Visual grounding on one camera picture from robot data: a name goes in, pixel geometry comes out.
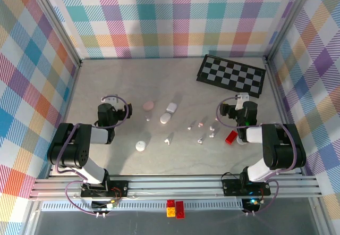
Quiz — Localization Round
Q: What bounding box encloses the black grey chessboard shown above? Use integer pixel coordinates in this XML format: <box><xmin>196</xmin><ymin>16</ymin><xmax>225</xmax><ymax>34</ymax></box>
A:
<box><xmin>195</xmin><ymin>54</ymin><xmax>267</xmax><ymax>99</ymax></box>

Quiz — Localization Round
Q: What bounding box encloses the small black controller board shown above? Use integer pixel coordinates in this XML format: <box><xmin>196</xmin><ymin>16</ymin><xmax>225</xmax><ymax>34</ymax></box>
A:
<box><xmin>91</xmin><ymin>200</ymin><xmax>117</xmax><ymax>211</ymax></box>
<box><xmin>241</xmin><ymin>198</ymin><xmax>262</xmax><ymax>211</ymax></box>

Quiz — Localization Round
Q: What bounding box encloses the long red toy brick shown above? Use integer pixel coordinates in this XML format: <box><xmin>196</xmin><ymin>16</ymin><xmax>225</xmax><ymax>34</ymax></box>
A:
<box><xmin>175</xmin><ymin>200</ymin><xmax>186</xmax><ymax>219</ymax></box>

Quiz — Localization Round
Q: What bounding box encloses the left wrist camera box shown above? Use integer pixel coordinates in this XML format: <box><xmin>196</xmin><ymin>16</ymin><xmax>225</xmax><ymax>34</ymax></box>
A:
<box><xmin>101</xmin><ymin>94</ymin><xmax>120</xmax><ymax>104</ymax></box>

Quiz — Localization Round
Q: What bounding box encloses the aluminium side rail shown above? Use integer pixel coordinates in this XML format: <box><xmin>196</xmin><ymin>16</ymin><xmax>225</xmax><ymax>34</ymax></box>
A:
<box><xmin>264</xmin><ymin>56</ymin><xmax>309</xmax><ymax>177</ymax></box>
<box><xmin>47</xmin><ymin>61</ymin><xmax>82</xmax><ymax>179</ymax></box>

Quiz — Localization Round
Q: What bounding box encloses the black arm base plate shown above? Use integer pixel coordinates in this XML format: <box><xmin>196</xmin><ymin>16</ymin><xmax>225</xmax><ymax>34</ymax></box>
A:
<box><xmin>80</xmin><ymin>180</ymin><xmax>129</xmax><ymax>198</ymax></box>
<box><xmin>222</xmin><ymin>179</ymin><xmax>271</xmax><ymax>196</ymax></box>

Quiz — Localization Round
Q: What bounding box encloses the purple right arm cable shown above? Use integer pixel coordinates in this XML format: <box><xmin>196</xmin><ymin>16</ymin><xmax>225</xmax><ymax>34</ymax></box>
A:
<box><xmin>216</xmin><ymin>94</ymin><xmax>297</xmax><ymax>217</ymax></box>

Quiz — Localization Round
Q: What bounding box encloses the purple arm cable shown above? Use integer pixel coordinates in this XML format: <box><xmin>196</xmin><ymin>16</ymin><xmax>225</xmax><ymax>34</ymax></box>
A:
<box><xmin>216</xmin><ymin>94</ymin><xmax>297</xmax><ymax>217</ymax></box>
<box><xmin>54</xmin><ymin>94</ymin><xmax>133</xmax><ymax>217</ymax></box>

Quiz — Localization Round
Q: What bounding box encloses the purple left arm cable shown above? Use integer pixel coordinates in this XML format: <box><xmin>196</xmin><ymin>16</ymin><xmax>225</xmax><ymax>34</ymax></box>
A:
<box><xmin>54</xmin><ymin>94</ymin><xmax>133</xmax><ymax>217</ymax></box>

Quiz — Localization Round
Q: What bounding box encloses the wide aluminium base rail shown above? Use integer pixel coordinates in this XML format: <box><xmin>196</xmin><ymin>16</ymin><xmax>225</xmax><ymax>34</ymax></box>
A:
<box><xmin>28</xmin><ymin>174</ymin><xmax>322</xmax><ymax>200</ymax></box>

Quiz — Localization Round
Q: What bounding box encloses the grey slotted cable duct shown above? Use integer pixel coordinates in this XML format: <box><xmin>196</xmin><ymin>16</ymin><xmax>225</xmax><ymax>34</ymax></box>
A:
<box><xmin>41</xmin><ymin>202</ymin><xmax>245</xmax><ymax>212</ymax></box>

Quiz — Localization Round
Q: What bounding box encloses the aluminium frame post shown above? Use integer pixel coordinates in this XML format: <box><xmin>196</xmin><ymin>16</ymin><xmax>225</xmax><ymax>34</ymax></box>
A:
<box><xmin>264</xmin><ymin>0</ymin><xmax>318</xmax><ymax>64</ymax></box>
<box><xmin>25</xmin><ymin>0</ymin><xmax>82</xmax><ymax>68</ymax></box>

